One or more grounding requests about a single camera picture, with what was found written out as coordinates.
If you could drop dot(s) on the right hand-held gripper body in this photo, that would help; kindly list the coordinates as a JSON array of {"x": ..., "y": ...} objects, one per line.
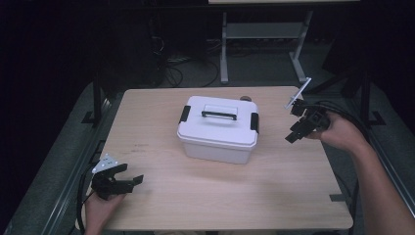
[{"x": 316, "y": 119}]

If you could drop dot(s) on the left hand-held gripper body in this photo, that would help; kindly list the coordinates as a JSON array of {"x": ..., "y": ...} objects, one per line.
[{"x": 106, "y": 187}]

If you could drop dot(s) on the white plastic storage box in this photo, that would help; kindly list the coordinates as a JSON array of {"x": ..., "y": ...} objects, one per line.
[{"x": 215, "y": 155}]

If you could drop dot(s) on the person's left hand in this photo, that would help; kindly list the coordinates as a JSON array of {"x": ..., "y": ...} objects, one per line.
[{"x": 98, "y": 215}]

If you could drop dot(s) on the person's right hand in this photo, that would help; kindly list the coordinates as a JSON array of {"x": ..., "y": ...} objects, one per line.
[{"x": 342, "y": 133}]

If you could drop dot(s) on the small brown round disc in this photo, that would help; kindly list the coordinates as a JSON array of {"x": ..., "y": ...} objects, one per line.
[{"x": 245, "y": 98}]

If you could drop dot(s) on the grey tape piece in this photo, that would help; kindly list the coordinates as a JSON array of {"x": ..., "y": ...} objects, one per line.
[{"x": 337, "y": 197}]

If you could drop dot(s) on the black table bracket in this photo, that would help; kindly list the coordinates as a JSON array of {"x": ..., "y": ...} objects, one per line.
[{"x": 97, "y": 150}]

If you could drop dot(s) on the aluminium rail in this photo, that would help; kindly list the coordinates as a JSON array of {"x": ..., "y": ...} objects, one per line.
[
  {"x": 391, "y": 173},
  {"x": 64, "y": 196}
]

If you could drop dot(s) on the black frame post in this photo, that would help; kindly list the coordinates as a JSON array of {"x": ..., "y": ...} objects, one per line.
[
  {"x": 97, "y": 98},
  {"x": 365, "y": 98}
]

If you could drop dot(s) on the grey metal desk frame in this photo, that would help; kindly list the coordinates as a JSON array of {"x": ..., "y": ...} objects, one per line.
[{"x": 261, "y": 30}]

